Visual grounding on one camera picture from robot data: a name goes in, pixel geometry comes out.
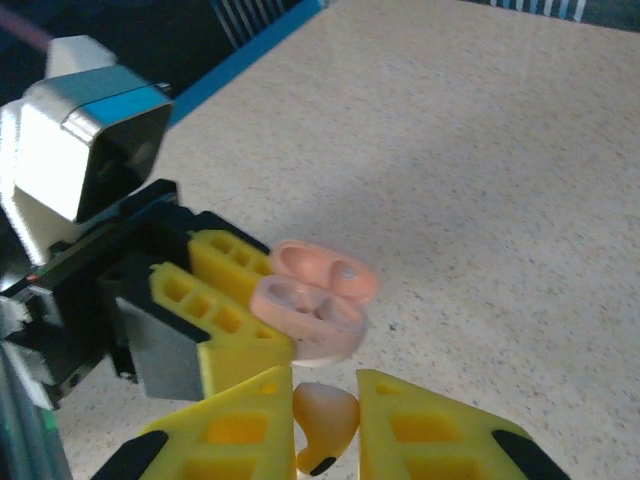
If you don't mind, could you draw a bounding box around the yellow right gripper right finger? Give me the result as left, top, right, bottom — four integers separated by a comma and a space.
354, 368, 572, 480

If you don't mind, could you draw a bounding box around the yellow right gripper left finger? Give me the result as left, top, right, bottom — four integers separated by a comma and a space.
91, 366, 297, 480

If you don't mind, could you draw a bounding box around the pink earbud charging case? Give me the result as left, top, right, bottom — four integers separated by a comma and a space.
248, 238, 380, 370

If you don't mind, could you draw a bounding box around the pink wireless earbud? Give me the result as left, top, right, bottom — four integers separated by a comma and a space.
291, 381, 362, 477

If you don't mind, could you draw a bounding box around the blue table border strip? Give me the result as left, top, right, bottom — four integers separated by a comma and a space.
168, 0, 322, 127

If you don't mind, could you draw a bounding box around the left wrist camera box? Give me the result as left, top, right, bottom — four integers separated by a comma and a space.
0, 34, 175, 261

